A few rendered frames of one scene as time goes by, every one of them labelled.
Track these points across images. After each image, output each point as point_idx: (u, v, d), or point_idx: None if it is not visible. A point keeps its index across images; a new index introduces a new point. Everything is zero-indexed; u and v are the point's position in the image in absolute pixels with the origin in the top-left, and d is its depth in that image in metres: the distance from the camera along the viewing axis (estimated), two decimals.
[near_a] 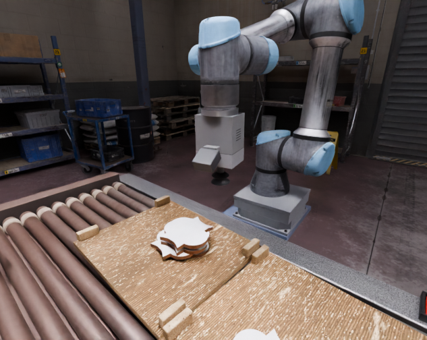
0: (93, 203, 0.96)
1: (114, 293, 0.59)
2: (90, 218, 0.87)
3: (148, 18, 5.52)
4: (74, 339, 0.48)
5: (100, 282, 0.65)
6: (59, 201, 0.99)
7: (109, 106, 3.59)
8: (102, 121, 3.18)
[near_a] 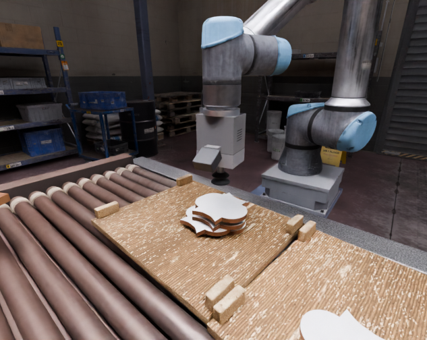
0: (108, 183, 0.88)
1: (142, 272, 0.51)
2: (106, 197, 0.79)
3: (151, 12, 5.44)
4: (102, 323, 0.40)
5: None
6: (71, 181, 0.91)
7: (113, 98, 3.51)
8: (106, 113, 3.10)
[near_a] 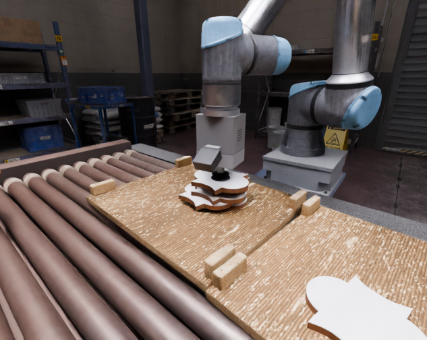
0: (104, 166, 0.86)
1: (139, 247, 0.49)
2: (103, 179, 0.76)
3: (151, 9, 5.41)
4: (95, 292, 0.37)
5: None
6: (67, 164, 0.89)
7: (112, 94, 3.49)
8: (106, 108, 3.08)
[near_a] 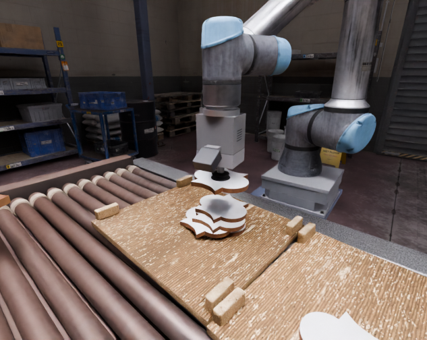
0: (108, 185, 0.89)
1: (142, 274, 0.51)
2: (106, 199, 0.79)
3: (151, 12, 5.44)
4: (102, 325, 0.40)
5: None
6: (71, 183, 0.91)
7: (113, 99, 3.51)
8: (106, 114, 3.10)
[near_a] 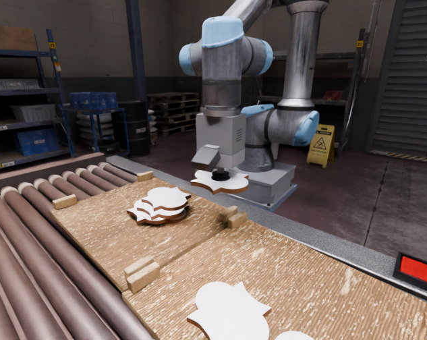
0: (76, 179, 0.95)
1: (86, 256, 0.58)
2: (71, 192, 0.86)
3: (145, 13, 5.51)
4: (38, 294, 0.47)
5: (75, 248, 0.64)
6: (42, 177, 0.98)
7: (104, 99, 3.58)
8: (97, 114, 3.17)
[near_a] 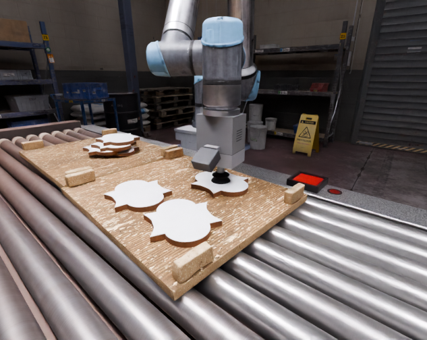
0: (49, 137, 1.07)
1: (44, 178, 0.70)
2: (43, 144, 0.98)
3: (138, 9, 5.63)
4: None
5: None
6: (20, 137, 1.10)
7: (96, 90, 3.70)
8: (88, 102, 3.29)
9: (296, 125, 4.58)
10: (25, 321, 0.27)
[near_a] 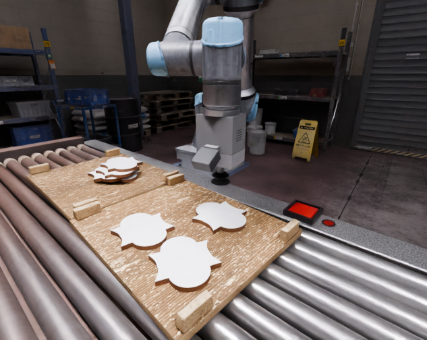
0: (54, 156, 1.10)
1: (51, 205, 0.73)
2: (48, 164, 1.01)
3: (139, 13, 5.66)
4: (9, 224, 0.62)
5: (45, 203, 0.79)
6: (25, 155, 1.13)
7: (97, 96, 3.73)
8: (89, 109, 3.32)
9: (295, 130, 4.62)
10: None
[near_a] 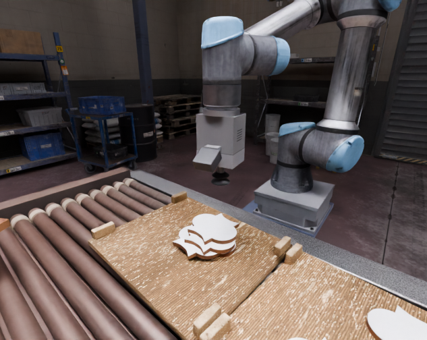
0: (105, 200, 0.91)
1: (136, 295, 0.54)
2: (104, 215, 0.81)
3: (150, 15, 5.46)
4: None
5: (119, 283, 0.60)
6: (69, 197, 0.94)
7: (112, 103, 3.54)
8: (106, 119, 3.13)
9: None
10: None
